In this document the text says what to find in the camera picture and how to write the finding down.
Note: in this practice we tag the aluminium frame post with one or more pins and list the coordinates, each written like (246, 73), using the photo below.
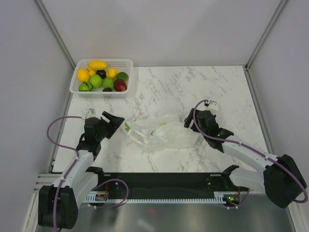
(54, 31)
(271, 24)

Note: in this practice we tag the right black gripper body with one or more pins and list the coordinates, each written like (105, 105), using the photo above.
(194, 128)

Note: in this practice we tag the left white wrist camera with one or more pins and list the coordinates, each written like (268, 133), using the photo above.
(90, 113)

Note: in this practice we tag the dark brown fake fruit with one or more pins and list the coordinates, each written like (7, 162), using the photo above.
(107, 89)

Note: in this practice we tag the green red fake mango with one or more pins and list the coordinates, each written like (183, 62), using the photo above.
(122, 76)

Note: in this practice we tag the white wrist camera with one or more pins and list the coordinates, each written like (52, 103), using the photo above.
(211, 105)
(90, 113)

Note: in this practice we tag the large yellow fake lemon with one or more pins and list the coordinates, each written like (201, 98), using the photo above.
(83, 75)

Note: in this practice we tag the left aluminium frame post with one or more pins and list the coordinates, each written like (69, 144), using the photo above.
(54, 31)

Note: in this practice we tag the small yellow fake lemon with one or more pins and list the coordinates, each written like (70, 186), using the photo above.
(90, 71)

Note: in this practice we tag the green fake guava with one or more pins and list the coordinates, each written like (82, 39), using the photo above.
(108, 83)

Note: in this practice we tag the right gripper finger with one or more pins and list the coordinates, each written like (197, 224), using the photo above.
(191, 115)
(187, 121)

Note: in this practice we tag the yellow fake mango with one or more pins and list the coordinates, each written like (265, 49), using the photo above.
(97, 65)

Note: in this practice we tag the white plastic fruit basket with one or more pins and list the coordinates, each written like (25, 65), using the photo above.
(123, 65)

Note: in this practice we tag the right aluminium frame post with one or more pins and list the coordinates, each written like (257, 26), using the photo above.
(271, 24)

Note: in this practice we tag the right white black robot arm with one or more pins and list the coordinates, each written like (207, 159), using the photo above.
(278, 177)

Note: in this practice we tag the dark purple fake fruit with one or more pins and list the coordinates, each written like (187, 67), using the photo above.
(101, 73)

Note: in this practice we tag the white lemon-print plastic bag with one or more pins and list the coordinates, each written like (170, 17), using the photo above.
(156, 133)

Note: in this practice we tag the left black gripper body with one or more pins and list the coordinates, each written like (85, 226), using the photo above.
(104, 130)

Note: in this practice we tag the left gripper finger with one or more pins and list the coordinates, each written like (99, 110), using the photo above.
(112, 130)
(111, 119)

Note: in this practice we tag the dark red fake apple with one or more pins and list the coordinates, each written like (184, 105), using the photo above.
(120, 85)

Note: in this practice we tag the yellow fake orange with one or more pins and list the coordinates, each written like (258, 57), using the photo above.
(112, 73)

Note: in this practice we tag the white slotted cable duct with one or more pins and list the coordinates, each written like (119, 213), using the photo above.
(218, 198)

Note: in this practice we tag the large green fake apple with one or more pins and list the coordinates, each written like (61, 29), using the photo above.
(95, 80)

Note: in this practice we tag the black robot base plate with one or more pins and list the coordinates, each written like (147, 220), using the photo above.
(145, 186)

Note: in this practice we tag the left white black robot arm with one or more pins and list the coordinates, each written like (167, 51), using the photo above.
(59, 203)

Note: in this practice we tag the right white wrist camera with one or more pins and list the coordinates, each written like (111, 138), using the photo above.
(211, 105)

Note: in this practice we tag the green black-striped fake fruit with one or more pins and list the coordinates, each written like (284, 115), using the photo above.
(85, 87)

